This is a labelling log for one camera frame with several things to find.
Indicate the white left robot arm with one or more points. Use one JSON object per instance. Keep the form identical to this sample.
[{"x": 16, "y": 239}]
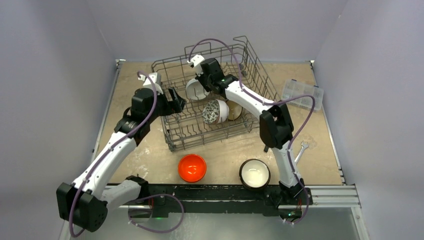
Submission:
[{"x": 86, "y": 202}]

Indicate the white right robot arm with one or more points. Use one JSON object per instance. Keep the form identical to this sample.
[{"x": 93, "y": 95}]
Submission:
[{"x": 275, "y": 123}]

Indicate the plain white bowl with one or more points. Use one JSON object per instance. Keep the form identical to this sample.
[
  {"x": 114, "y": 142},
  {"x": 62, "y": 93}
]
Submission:
[{"x": 195, "y": 91}]

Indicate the floral patterned bowl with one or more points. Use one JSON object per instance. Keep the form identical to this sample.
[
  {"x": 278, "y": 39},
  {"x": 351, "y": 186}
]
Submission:
[{"x": 211, "y": 112}]

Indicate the silver wrench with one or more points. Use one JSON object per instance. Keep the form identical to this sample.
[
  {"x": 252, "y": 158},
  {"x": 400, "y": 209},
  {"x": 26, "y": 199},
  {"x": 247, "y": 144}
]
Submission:
[{"x": 304, "y": 146}]

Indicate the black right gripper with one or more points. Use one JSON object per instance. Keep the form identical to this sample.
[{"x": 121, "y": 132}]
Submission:
[{"x": 205, "y": 78}]

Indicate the black bowl white inside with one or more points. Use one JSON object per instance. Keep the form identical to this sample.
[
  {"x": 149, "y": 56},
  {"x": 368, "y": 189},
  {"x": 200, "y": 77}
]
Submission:
[{"x": 254, "y": 174}]

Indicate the clear plastic organizer box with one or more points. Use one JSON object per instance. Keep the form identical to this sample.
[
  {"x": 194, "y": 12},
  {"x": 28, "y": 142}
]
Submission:
[{"x": 293, "y": 88}]

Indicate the orange bowl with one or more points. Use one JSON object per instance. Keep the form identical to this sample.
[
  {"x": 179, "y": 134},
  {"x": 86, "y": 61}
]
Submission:
[{"x": 192, "y": 168}]

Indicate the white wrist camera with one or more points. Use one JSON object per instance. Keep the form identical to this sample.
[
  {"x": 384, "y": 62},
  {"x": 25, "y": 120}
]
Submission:
[
  {"x": 154, "y": 79},
  {"x": 196, "y": 61}
]

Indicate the grey wire dish rack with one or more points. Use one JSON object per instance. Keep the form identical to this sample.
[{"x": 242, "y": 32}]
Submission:
[{"x": 187, "y": 129}]

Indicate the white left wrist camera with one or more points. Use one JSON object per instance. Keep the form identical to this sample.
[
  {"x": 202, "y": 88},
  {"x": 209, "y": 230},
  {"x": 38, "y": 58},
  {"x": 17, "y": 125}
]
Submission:
[{"x": 154, "y": 79}]

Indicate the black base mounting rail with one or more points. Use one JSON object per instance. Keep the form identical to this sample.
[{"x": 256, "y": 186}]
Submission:
[{"x": 163, "y": 199}]

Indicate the brown gold patterned bowl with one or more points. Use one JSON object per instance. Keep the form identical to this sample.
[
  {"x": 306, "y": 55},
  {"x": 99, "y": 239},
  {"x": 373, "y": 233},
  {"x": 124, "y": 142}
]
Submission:
[{"x": 235, "y": 110}]

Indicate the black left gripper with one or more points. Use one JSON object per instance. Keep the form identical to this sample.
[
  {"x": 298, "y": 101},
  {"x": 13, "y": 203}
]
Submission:
[{"x": 172, "y": 107}]

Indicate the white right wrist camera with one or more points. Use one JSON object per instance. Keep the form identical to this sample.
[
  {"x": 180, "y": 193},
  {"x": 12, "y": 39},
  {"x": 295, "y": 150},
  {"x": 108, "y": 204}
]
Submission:
[{"x": 196, "y": 61}]

